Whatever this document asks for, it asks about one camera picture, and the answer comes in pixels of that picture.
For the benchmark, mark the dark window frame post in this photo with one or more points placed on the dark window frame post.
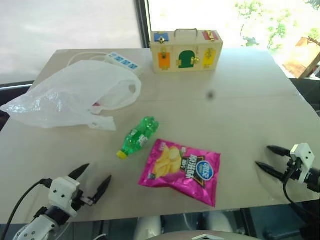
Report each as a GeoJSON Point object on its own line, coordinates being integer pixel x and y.
{"type": "Point", "coordinates": [143, 25]}

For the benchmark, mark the wooden crate outside window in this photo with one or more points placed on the wooden crate outside window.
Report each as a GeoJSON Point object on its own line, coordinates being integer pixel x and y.
{"type": "Point", "coordinates": [303, 57]}

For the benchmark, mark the grey rounded robot body part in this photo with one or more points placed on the grey rounded robot body part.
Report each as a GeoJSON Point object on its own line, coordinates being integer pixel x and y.
{"type": "Point", "coordinates": [220, 222]}
{"type": "Point", "coordinates": [147, 227]}

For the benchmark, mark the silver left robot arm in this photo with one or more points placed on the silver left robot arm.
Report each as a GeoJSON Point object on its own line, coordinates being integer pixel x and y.
{"type": "Point", "coordinates": [35, 230]}

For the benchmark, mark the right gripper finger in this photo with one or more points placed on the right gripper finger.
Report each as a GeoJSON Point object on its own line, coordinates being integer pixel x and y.
{"type": "Point", "coordinates": [278, 150]}
{"type": "Point", "coordinates": [271, 170]}

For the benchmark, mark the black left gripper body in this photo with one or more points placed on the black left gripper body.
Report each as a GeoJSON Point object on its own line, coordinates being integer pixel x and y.
{"type": "Point", "coordinates": [80, 198]}

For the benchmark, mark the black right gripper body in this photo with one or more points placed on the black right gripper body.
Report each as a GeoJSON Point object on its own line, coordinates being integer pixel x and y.
{"type": "Point", "coordinates": [292, 168]}

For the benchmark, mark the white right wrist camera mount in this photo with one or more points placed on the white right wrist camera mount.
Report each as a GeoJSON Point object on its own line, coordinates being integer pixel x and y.
{"type": "Point", "coordinates": [305, 155]}

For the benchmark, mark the green tree outside window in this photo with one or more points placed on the green tree outside window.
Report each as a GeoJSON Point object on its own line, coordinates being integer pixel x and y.
{"type": "Point", "coordinates": [275, 27]}

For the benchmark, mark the pink potato chips bag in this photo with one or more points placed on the pink potato chips bag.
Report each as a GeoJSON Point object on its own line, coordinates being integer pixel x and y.
{"type": "Point", "coordinates": [180, 172]}

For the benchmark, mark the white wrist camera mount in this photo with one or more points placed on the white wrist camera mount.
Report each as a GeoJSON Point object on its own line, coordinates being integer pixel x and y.
{"type": "Point", "coordinates": [62, 192]}
{"type": "Point", "coordinates": [305, 155]}

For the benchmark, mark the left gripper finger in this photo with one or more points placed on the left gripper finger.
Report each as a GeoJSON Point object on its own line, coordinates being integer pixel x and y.
{"type": "Point", "coordinates": [78, 172]}
{"type": "Point", "coordinates": [102, 188]}

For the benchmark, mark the green plastic bottle yellow cap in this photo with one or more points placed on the green plastic bottle yellow cap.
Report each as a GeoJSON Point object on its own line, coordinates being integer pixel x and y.
{"type": "Point", "coordinates": [138, 137]}

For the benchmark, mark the small pink item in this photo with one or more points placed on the small pink item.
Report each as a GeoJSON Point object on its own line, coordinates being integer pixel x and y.
{"type": "Point", "coordinates": [96, 104]}

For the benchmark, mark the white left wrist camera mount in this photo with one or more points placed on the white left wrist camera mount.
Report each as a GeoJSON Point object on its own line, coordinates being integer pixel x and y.
{"type": "Point", "coordinates": [62, 192]}

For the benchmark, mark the white power strip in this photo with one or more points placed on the white power strip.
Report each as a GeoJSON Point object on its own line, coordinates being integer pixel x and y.
{"type": "Point", "coordinates": [122, 61]}

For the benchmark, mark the dark window sill rail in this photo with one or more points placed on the dark window sill rail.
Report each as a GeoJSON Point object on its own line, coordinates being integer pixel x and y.
{"type": "Point", "coordinates": [15, 87]}

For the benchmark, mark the white translucent plastic bag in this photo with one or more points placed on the white translucent plastic bag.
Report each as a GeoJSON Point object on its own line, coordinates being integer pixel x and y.
{"type": "Point", "coordinates": [62, 95]}

